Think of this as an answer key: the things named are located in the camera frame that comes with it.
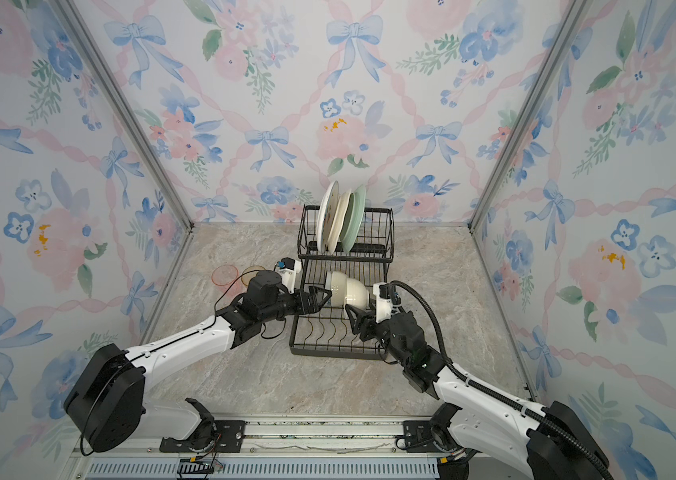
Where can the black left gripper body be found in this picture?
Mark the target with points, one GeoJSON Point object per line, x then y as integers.
{"type": "Point", "coordinates": [295, 304]}

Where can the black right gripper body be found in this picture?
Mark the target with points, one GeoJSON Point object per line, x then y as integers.
{"type": "Point", "coordinates": [383, 335]}

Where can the cream ribbed bowl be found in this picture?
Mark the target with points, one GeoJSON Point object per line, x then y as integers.
{"type": "Point", "coordinates": [346, 291]}

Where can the yellow glass cup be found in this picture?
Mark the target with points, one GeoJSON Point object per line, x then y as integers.
{"type": "Point", "coordinates": [249, 273]}

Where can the pink glass cup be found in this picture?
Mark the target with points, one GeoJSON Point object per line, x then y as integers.
{"type": "Point", "coordinates": [224, 276]}

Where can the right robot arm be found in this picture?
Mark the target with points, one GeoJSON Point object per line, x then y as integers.
{"type": "Point", "coordinates": [540, 442]}

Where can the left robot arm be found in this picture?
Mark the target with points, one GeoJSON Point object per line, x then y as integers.
{"type": "Point", "coordinates": [109, 404]}

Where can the cream plate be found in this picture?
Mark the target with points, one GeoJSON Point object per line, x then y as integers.
{"type": "Point", "coordinates": [337, 224]}

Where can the green plate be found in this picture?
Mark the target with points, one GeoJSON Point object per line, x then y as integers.
{"type": "Point", "coordinates": [353, 218]}

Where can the white plate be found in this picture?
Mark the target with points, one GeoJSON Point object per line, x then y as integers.
{"type": "Point", "coordinates": [326, 213]}

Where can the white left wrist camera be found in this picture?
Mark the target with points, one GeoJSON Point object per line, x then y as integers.
{"type": "Point", "coordinates": [289, 270]}

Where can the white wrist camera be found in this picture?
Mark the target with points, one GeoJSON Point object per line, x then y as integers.
{"type": "Point", "coordinates": [289, 270]}
{"type": "Point", "coordinates": [387, 301]}

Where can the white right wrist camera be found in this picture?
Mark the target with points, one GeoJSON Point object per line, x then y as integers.
{"type": "Point", "coordinates": [387, 301]}

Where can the black wire dish rack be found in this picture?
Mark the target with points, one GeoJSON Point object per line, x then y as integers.
{"type": "Point", "coordinates": [328, 333]}

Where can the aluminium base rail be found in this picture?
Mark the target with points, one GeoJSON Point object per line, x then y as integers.
{"type": "Point", "coordinates": [279, 447]}

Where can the aluminium corner post left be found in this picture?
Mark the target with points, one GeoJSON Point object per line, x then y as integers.
{"type": "Point", "coordinates": [72, 20]}

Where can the aluminium corner post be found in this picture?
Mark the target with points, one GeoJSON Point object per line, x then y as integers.
{"type": "Point", "coordinates": [72, 20]}
{"type": "Point", "coordinates": [561, 42]}

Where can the aluminium corner post right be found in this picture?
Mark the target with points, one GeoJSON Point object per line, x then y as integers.
{"type": "Point", "coordinates": [561, 42]}

